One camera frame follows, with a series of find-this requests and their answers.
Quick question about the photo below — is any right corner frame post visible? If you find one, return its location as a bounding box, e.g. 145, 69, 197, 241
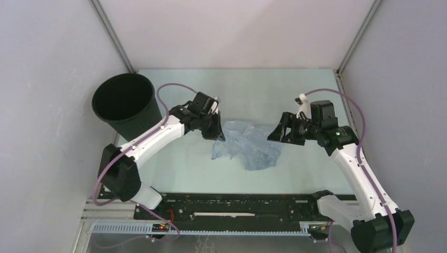
337, 0, 383, 76

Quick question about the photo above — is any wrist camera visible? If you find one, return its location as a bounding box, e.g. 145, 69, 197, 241
295, 93, 311, 120
211, 96, 220, 111

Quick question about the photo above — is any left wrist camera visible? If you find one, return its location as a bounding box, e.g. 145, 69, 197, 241
211, 96, 220, 111

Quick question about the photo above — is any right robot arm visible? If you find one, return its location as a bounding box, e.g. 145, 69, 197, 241
267, 100, 415, 252

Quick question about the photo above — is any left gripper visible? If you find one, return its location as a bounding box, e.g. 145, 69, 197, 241
198, 111, 226, 142

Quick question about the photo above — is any black trash bin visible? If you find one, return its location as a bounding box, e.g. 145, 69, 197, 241
91, 73, 163, 141

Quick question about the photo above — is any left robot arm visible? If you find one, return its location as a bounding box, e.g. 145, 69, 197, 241
98, 92, 225, 220

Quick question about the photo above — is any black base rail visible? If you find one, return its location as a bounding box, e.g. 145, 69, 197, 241
154, 193, 329, 234

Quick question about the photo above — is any corner frame post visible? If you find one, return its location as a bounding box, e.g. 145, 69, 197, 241
89, 0, 138, 73
337, 0, 383, 76

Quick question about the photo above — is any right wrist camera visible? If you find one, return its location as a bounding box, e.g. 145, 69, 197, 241
295, 93, 311, 120

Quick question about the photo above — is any left corner frame post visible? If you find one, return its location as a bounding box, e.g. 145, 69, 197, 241
89, 0, 138, 73

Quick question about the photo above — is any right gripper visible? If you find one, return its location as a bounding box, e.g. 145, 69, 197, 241
267, 111, 320, 146

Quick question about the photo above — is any small circuit board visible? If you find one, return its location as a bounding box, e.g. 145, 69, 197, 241
151, 223, 170, 232

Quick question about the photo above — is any blue plastic trash bag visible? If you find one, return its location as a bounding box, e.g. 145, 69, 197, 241
211, 120, 284, 171

